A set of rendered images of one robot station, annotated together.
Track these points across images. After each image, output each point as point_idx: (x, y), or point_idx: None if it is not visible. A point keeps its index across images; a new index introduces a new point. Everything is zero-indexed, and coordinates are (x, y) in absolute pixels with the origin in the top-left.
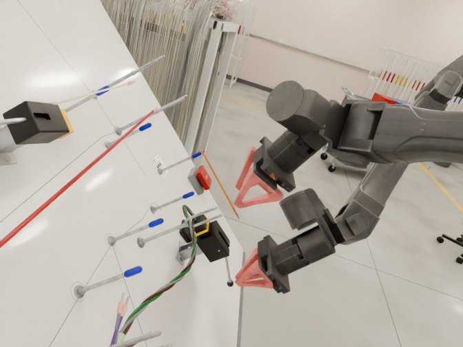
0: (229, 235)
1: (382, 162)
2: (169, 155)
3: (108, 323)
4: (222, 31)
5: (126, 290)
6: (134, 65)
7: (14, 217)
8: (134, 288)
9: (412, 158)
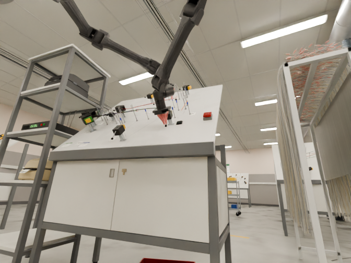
0: (207, 133)
1: (147, 68)
2: (202, 112)
3: (145, 122)
4: (289, 66)
5: (152, 121)
6: (218, 100)
7: (153, 113)
8: (153, 122)
9: (141, 65)
